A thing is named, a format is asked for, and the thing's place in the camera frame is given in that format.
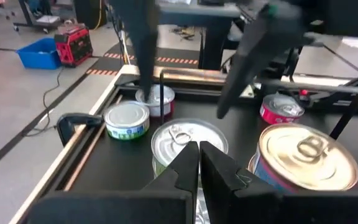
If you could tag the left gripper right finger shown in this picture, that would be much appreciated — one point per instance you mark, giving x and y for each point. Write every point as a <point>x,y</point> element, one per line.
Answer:
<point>275,208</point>

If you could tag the hazard striped floor mat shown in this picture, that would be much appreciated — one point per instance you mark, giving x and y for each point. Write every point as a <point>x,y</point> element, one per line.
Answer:
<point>172,59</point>

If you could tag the silver-lid white-green can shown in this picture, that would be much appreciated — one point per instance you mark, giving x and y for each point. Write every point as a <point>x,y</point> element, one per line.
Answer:
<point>126,119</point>

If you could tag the black metal cart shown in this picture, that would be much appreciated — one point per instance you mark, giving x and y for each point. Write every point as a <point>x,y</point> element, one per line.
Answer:
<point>39,20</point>

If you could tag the silver-lid red can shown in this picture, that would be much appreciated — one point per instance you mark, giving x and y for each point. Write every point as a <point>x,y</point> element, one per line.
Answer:
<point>280,109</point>
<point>166,101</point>

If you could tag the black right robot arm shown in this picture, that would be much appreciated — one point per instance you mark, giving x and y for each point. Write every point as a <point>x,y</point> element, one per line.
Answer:
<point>343,18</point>

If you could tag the red and black object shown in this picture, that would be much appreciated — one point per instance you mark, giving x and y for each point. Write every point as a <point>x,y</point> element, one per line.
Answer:
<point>75,45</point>

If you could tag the blue plastic bin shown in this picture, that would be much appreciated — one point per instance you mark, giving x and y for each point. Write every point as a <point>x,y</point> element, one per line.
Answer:
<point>39,53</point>

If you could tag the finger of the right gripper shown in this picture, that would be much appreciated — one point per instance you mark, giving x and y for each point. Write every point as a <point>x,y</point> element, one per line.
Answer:
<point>145,46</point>
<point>244,62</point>

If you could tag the gold-lid blue can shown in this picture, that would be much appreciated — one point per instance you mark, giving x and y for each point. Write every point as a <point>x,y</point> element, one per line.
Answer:
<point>306,155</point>

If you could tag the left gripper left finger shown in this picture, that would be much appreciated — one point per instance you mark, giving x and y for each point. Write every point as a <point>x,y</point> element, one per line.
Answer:
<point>120,205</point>

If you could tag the black table clamp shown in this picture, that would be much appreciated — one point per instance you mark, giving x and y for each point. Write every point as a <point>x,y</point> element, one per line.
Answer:
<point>73,123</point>

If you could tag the silver-lid green tuna can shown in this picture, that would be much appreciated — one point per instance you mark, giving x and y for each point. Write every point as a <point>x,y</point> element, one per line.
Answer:
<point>190,140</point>

